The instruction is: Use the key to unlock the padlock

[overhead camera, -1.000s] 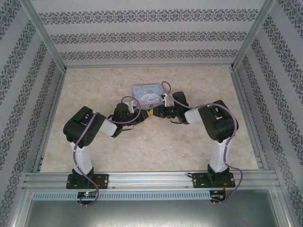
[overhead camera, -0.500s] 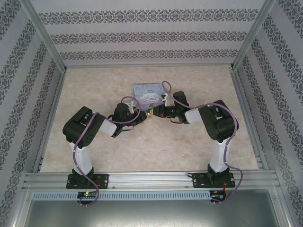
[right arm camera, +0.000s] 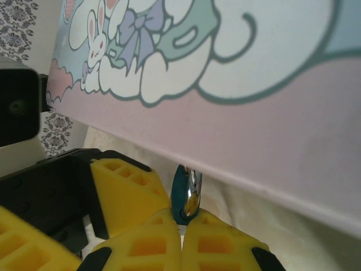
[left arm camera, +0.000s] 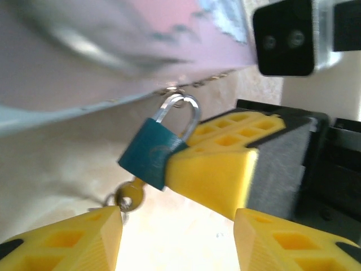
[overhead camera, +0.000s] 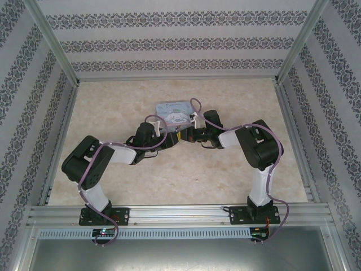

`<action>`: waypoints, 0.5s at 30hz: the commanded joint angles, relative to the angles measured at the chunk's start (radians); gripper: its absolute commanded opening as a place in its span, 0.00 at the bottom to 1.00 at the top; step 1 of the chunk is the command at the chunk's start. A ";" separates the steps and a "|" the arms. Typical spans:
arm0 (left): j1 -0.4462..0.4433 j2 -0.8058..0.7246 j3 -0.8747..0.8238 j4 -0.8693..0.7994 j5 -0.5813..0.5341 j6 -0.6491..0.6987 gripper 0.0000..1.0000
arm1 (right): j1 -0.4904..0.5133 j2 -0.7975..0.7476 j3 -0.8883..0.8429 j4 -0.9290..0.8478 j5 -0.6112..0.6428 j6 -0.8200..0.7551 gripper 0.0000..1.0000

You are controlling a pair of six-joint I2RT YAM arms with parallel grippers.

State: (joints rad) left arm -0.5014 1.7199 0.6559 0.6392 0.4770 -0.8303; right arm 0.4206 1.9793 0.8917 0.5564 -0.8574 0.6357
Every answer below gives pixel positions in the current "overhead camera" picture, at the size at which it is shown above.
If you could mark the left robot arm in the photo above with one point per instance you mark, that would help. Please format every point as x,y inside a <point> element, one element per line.
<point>124,155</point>

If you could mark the slanted aluminium frame post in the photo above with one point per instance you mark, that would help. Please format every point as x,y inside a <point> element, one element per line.
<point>301,42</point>
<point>50,42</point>

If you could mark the aluminium table side rail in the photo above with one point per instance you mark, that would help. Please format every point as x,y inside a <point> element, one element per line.
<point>296,141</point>
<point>60,141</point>

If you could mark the small green circuit board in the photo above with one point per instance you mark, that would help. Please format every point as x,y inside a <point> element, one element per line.
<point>259,235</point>
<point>104,232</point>

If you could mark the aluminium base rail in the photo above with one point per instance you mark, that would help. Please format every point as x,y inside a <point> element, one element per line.
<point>180,214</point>

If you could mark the pastel cartoon tin box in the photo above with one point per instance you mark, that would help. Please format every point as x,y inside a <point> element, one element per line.
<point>172,111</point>

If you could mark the grey metal panel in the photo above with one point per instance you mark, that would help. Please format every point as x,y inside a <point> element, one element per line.
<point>180,254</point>

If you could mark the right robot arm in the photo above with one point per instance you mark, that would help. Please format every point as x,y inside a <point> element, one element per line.
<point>228,138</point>

